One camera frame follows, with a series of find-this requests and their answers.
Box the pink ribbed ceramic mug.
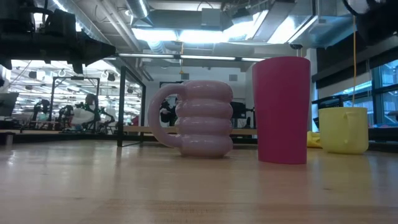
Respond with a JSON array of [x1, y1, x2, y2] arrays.
[[147, 80, 234, 158]]

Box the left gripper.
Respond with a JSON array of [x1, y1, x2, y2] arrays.
[[30, 30, 117, 74]]

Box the yellow cloth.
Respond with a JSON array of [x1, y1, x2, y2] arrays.
[[307, 130, 323, 149]]

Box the dark computer monitor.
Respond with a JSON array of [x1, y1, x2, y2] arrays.
[[0, 91, 19, 118]]

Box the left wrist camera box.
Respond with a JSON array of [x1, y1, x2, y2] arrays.
[[46, 8, 77, 33]]

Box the tall magenta plastic cup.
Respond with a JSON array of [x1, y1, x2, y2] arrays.
[[252, 56, 312, 165]]

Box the long ceiling light strip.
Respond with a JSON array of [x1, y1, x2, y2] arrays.
[[118, 53, 268, 62]]

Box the silver ventilation duct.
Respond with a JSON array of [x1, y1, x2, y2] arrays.
[[124, 0, 150, 19]]

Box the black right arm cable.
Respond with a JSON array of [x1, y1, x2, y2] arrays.
[[341, 0, 377, 17]]

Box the yellow mug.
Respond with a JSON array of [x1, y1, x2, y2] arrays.
[[318, 106, 369, 156]]

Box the person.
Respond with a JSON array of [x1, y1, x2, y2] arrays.
[[70, 93, 101, 126]]

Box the black shelf side frame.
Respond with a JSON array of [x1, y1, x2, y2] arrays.
[[116, 64, 147, 147]]

